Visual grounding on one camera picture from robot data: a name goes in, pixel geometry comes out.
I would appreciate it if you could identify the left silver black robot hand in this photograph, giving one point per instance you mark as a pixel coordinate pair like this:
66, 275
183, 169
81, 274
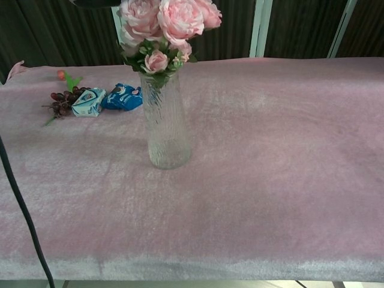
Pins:
96, 2

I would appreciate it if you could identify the white blue snack box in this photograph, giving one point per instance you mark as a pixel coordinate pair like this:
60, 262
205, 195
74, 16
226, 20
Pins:
88, 103

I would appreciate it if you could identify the pink plush table cloth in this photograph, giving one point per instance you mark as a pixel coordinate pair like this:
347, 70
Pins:
228, 168

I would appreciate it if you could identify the clear textured glass vase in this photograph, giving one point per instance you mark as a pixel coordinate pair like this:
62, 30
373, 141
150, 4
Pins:
166, 126

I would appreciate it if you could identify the dark pleated curtain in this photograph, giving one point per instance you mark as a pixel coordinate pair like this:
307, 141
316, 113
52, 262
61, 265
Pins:
300, 27

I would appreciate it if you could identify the blue Oreo cookie packet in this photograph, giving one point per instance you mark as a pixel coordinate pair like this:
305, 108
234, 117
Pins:
121, 97

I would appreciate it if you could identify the small red flower bud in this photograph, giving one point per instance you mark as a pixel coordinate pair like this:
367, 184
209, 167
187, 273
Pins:
69, 79

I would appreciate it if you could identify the pink rose bouquet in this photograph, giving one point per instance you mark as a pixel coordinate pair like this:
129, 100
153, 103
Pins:
168, 27

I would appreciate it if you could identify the dark red grape bunch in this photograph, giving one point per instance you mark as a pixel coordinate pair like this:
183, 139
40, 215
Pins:
61, 102

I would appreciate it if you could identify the white frame post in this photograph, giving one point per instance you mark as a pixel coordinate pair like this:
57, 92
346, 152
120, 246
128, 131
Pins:
342, 30
258, 28
120, 36

